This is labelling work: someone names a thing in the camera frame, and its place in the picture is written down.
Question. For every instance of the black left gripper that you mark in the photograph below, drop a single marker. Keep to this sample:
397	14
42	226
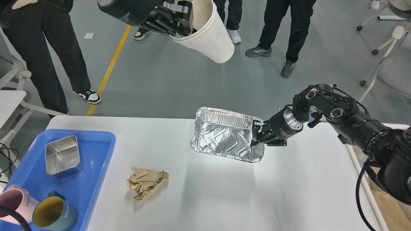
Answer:
152	15

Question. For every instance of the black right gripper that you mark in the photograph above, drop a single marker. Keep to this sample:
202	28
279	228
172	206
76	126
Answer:
276	130

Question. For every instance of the aluminium foil tray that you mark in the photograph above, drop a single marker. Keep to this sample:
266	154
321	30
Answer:
226	133

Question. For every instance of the white paper cup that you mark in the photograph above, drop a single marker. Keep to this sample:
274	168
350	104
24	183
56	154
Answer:
211	37

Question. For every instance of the brown paper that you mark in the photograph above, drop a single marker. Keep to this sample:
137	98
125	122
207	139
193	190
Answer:
396	214
145	182

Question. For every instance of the square stainless steel container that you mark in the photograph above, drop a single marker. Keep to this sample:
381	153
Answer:
62	157

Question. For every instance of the dark green mug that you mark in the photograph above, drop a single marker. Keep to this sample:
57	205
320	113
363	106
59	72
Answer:
54	213

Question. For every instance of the pink ribbed mug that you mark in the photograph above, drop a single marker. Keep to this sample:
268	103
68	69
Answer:
19	200

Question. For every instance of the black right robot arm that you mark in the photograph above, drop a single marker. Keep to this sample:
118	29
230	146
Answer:
388	150

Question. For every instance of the person with black white sneakers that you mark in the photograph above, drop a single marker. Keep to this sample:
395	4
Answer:
141	34

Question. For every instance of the white office chair right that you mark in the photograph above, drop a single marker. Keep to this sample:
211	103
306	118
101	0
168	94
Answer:
393	69

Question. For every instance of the person in cream shirt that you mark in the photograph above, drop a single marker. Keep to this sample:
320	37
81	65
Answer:
31	26

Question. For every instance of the brown paper in bin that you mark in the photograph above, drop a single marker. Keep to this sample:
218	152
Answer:
396	214

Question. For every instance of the grey white office chair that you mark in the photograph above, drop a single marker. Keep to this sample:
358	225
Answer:
13	77

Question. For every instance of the white side table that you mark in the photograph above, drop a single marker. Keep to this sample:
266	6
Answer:
9	101

